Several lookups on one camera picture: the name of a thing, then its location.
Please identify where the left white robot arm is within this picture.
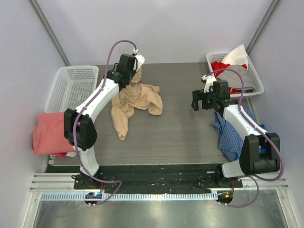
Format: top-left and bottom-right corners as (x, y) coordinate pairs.
(64, 49), (145, 190)

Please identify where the white cloth in basket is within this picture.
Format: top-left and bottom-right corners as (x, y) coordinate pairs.
(221, 44), (248, 66)

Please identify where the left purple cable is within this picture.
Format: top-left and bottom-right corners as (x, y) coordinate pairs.
(72, 39), (137, 206)

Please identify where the blue checkered shirt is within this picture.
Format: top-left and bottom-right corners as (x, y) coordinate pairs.
(211, 108), (258, 162)

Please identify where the grey bucket hat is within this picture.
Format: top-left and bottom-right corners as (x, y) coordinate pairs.
(217, 65), (255, 94)

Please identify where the left white plastic basket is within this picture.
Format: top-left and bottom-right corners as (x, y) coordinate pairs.
(44, 65), (99, 113)

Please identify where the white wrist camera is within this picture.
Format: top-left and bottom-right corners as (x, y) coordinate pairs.
(132, 49), (145, 72)
(201, 75), (216, 93)

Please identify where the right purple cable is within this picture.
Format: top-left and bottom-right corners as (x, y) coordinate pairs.
(205, 68), (285, 208)

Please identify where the pink folded t-shirt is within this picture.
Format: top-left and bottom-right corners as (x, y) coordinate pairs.
(32, 113), (75, 155)

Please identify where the magenta and white garment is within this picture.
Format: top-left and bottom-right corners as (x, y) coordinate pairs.
(51, 152), (76, 157)

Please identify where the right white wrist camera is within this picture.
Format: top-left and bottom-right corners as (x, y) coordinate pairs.
(201, 75), (216, 93)

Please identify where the red garment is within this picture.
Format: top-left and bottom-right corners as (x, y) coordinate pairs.
(211, 61), (248, 95)

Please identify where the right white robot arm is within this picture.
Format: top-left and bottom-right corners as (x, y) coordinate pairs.
(191, 76), (284, 188)

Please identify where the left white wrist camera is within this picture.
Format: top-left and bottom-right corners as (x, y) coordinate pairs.
(132, 49), (145, 72)

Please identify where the white slotted cable duct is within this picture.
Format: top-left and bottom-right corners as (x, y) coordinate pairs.
(40, 191), (218, 201)

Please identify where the purple cable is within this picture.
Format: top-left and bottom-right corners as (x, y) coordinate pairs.
(72, 39), (137, 206)
(205, 68), (285, 208)

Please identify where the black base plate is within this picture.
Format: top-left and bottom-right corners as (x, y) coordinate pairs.
(46, 164), (243, 194)

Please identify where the beige t-shirt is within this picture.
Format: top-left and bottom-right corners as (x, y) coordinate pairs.
(111, 68), (163, 141)

